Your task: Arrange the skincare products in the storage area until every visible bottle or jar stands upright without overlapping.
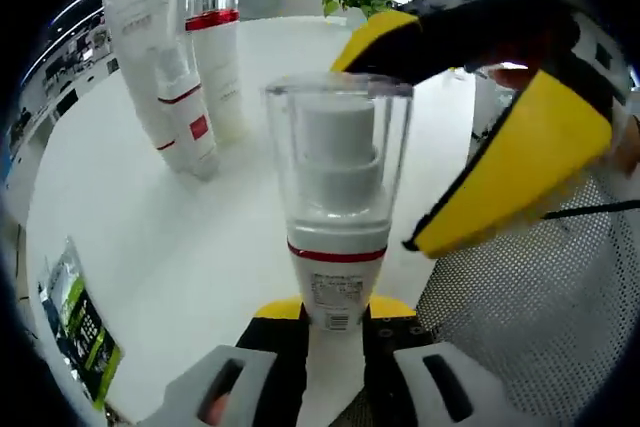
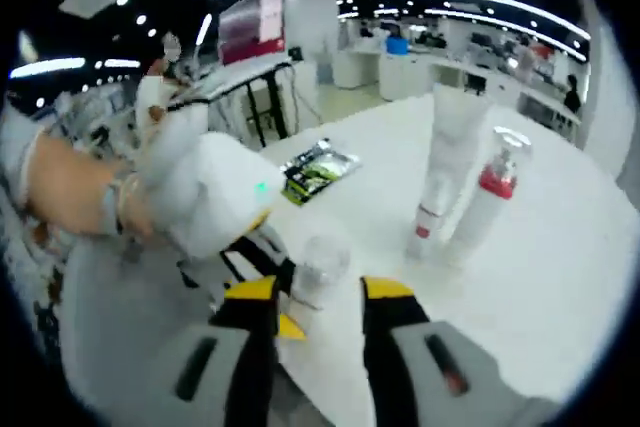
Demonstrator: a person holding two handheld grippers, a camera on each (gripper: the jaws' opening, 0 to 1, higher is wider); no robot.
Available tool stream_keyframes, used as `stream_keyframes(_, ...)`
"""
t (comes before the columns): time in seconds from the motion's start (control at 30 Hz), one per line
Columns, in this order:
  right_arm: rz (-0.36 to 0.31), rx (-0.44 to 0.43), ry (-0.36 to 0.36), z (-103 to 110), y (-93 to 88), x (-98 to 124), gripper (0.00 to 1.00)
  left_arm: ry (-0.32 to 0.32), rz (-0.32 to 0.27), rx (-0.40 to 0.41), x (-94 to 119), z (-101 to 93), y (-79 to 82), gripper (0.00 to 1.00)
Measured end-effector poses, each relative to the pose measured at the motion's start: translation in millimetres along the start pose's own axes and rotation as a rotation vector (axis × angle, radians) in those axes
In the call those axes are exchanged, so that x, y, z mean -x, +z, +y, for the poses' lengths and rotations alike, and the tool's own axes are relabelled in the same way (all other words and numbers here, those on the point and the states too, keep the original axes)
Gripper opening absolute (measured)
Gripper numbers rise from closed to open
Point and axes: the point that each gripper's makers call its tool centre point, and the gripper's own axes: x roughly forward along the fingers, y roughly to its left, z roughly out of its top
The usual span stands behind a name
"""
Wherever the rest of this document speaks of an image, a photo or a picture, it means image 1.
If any person's right hand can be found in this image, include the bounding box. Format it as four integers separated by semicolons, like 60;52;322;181
491;64;540;92

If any small red label skincare bottle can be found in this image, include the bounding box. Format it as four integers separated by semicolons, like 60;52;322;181
153;44;221;181
263;71;416;398

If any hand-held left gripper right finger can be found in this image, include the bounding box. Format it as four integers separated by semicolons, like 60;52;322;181
362;295;506;427

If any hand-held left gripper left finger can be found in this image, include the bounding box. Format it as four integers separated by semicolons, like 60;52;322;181
143;295;312;427

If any red collar skincare bottle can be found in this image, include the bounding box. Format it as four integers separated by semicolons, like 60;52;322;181
184;0;251;141

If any black cable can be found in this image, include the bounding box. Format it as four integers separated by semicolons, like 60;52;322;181
542;199;640;222

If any person's left hand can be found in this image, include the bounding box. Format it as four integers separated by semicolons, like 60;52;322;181
199;384;230;424

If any white skincare tube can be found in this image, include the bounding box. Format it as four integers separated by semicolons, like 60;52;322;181
101;0;201;173

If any green black skincare sachet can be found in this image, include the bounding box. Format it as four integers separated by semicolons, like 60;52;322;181
37;239;124;411

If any person's grey clothing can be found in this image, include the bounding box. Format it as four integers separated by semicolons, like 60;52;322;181
414;171;631;427

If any long white counter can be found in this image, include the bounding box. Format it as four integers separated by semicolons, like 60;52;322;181
4;11;119;158

